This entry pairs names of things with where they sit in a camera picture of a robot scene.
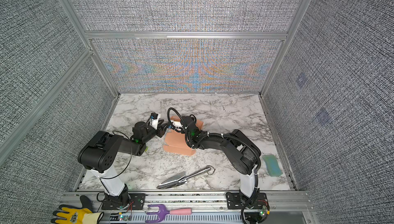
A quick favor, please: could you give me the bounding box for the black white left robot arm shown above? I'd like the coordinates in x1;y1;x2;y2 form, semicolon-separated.
78;119;165;197

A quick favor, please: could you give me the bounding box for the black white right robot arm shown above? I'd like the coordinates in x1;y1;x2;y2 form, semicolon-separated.
167;107;261;201

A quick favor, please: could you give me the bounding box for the silver metal garden trowel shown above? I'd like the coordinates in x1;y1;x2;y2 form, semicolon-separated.
157;165;215;190

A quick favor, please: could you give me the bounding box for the purple pink garden fork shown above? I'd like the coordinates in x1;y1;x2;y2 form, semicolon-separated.
145;204;192;224

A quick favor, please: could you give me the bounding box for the green sponge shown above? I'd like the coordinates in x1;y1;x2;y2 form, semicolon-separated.
262;154;283;177

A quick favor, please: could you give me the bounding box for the yellow black work glove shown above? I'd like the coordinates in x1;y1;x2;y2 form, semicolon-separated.
50;195;104;224

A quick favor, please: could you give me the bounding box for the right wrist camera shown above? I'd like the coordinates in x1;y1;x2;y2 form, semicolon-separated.
171;121;183;131

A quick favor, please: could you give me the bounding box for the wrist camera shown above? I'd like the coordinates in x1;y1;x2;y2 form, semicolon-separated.
148;112;161;130
171;121;183;131

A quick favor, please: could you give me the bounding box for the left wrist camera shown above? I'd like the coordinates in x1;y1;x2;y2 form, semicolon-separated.
148;112;161;130

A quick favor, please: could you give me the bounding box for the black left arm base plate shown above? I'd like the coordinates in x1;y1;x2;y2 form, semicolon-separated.
101;193;146;211

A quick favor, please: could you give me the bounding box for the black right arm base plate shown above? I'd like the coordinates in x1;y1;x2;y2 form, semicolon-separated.
225;191;269;210

